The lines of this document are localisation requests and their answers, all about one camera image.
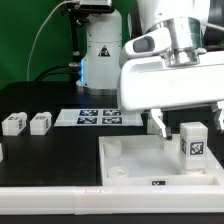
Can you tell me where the grey camera on mount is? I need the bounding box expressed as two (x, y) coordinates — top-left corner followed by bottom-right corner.
(79, 0), (112, 13)

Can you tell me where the white part at left edge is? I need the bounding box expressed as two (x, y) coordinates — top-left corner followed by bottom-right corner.
(0, 143), (3, 163)

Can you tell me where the white base tag plate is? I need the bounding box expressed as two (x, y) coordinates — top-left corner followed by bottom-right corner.
(55, 109), (143, 127)

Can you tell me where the black cable bundle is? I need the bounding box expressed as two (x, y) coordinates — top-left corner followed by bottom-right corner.
(35, 6), (88, 83)

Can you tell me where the white L-shaped obstacle fence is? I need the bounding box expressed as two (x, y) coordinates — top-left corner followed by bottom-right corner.
(0, 184), (224, 215)

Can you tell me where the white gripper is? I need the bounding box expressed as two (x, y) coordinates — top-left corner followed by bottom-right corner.
(117, 59), (224, 140)

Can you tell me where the white square tabletop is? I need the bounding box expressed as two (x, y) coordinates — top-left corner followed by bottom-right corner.
(99, 134), (224, 186)

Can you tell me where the white cable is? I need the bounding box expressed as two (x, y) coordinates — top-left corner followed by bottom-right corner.
(27, 0), (81, 82)

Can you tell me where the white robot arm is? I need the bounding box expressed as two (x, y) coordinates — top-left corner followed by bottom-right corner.
(78, 0), (224, 138)

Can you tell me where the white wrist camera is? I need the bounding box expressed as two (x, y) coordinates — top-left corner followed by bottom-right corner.
(119, 28), (172, 67)

